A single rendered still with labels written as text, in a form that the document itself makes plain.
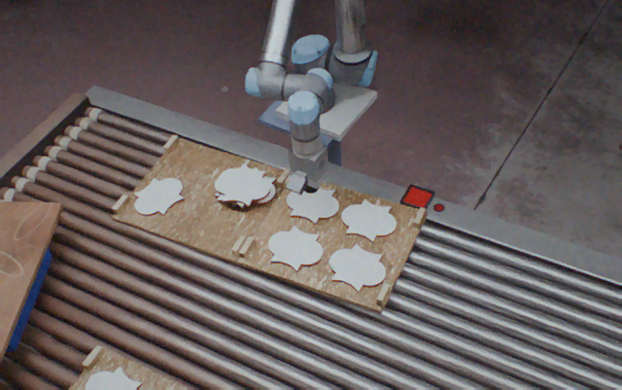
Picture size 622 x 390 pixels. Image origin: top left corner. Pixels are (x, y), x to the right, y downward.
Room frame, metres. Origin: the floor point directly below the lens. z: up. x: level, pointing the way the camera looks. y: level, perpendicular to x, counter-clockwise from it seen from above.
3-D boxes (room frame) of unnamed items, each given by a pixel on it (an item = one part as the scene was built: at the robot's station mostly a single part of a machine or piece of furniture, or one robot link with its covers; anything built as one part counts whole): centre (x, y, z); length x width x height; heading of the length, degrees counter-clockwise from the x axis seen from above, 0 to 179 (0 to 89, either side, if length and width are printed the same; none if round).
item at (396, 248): (1.28, -0.06, 0.93); 0.41 x 0.35 x 0.02; 60
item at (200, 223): (1.48, 0.30, 0.93); 0.41 x 0.35 x 0.02; 60
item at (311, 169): (1.38, 0.01, 1.11); 0.12 x 0.09 x 0.16; 143
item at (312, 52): (1.89, -0.06, 1.06); 0.13 x 0.12 x 0.14; 69
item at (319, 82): (1.50, -0.03, 1.27); 0.11 x 0.11 x 0.08; 69
